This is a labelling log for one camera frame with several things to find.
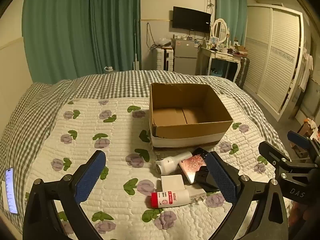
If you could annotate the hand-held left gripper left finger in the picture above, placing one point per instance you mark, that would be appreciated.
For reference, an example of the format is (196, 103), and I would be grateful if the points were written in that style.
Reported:
(90, 177)

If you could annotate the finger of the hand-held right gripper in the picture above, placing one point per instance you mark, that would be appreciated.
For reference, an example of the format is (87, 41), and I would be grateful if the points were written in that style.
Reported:
(298, 138)
(272, 156)

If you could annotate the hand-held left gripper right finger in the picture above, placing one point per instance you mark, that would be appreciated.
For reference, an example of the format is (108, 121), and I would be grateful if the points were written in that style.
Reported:
(221, 177)

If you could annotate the black case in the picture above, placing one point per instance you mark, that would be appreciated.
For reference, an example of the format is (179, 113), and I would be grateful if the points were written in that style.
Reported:
(203, 177)

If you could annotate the pink patterned phone case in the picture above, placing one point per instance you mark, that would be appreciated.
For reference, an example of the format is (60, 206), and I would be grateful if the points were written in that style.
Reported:
(192, 166)

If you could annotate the white power adapter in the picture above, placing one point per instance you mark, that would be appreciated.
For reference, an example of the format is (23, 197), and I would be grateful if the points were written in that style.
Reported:
(172, 182)

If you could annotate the white hair dryer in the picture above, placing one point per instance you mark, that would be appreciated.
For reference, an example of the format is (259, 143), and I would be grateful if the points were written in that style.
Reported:
(172, 162)

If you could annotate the white bottle with red cap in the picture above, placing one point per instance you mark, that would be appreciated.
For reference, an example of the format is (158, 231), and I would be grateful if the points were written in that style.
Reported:
(172, 198)

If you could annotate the brown cardboard box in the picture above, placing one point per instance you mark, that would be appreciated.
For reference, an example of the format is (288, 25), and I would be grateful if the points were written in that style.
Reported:
(195, 130)

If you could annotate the white floral quilt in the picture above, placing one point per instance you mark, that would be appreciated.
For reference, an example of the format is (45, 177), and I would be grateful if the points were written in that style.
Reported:
(100, 120)

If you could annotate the hanging white clothes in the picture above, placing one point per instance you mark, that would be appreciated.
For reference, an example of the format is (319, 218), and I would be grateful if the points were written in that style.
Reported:
(306, 72)

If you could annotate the smartphone with lit screen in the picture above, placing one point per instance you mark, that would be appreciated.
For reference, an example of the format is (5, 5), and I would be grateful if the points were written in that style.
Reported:
(11, 192)

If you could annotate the grey checked bedsheet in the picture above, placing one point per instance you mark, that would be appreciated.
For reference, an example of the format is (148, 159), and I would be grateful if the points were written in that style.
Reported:
(32, 120)

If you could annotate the white louvred wardrobe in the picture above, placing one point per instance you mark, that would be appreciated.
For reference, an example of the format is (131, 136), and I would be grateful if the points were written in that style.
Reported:
(272, 60)

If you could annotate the dark suitcase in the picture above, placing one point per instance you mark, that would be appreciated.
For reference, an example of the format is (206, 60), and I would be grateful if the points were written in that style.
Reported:
(243, 70)

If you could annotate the blue plastic basket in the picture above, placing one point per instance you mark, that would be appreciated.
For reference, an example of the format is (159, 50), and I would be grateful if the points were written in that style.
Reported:
(217, 73)

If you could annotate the clear water jug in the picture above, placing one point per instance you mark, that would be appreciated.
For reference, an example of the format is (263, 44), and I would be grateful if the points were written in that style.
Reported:
(108, 68)

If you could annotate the white dressing table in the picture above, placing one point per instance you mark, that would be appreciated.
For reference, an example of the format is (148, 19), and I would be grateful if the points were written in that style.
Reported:
(220, 56)

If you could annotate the white flat mop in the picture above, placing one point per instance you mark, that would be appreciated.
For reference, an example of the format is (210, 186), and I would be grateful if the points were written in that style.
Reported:
(136, 62)

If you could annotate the small grey fridge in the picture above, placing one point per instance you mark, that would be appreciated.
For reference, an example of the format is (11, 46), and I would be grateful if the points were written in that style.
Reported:
(185, 57)

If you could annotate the white ribbed suitcase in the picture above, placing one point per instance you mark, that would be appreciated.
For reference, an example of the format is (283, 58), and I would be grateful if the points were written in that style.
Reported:
(162, 58)

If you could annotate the oval white vanity mirror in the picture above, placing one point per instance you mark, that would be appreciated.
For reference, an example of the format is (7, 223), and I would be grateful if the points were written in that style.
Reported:
(219, 31)

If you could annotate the narrow green curtain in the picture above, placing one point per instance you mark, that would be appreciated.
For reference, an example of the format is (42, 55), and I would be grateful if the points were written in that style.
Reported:
(230, 10)

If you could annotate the wide green curtain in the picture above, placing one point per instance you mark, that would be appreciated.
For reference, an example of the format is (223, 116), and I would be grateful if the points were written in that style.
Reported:
(75, 30)

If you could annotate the black wall television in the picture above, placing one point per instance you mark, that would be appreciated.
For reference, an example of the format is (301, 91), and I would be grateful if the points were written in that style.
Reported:
(191, 20)

